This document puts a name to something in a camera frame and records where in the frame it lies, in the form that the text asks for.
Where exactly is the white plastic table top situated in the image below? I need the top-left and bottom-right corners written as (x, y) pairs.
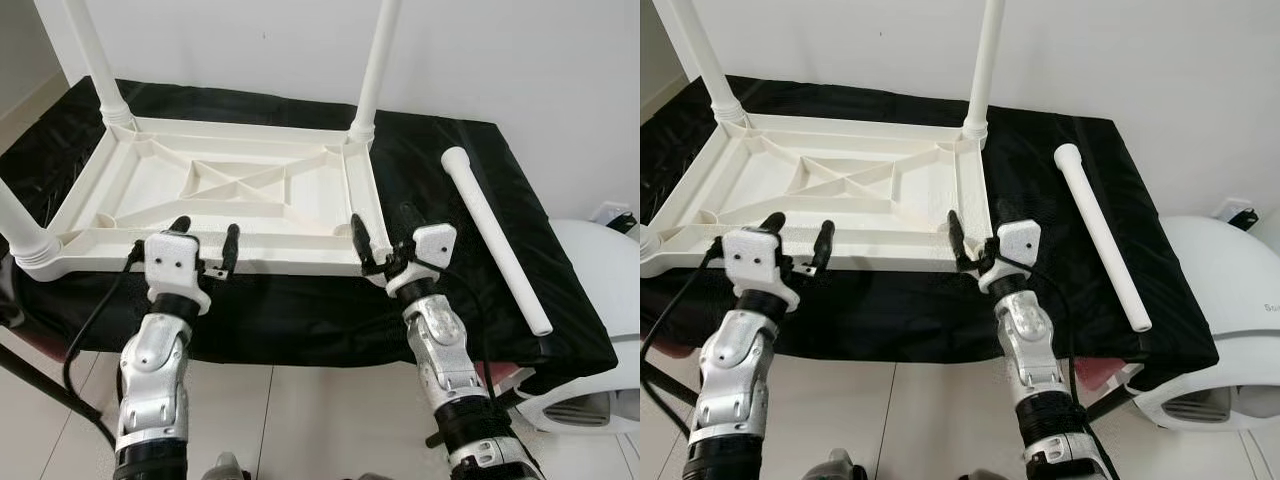
top-left (20, 115), bottom-right (393, 279)
top-left (640, 112), bottom-right (991, 279)

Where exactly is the white dome litter box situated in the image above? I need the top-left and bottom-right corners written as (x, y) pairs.
top-left (520, 220), bottom-right (641, 433)
top-left (1125, 215), bottom-right (1280, 433)

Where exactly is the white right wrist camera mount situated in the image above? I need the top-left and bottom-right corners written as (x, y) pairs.
top-left (385, 223), bottom-right (458, 298)
top-left (978, 220), bottom-right (1041, 296)

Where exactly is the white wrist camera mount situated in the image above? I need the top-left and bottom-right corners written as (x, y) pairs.
top-left (722, 228), bottom-right (801, 314)
top-left (143, 230), bottom-right (213, 316)
top-left (385, 223), bottom-right (458, 298)
top-left (978, 220), bottom-right (1041, 296)

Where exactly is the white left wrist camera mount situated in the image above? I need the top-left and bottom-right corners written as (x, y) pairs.
top-left (143, 230), bottom-right (213, 316)
top-left (722, 228), bottom-right (801, 314)

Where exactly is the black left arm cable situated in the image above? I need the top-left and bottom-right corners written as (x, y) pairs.
top-left (62, 240), bottom-right (146, 451)
top-left (640, 240), bottom-right (726, 441)

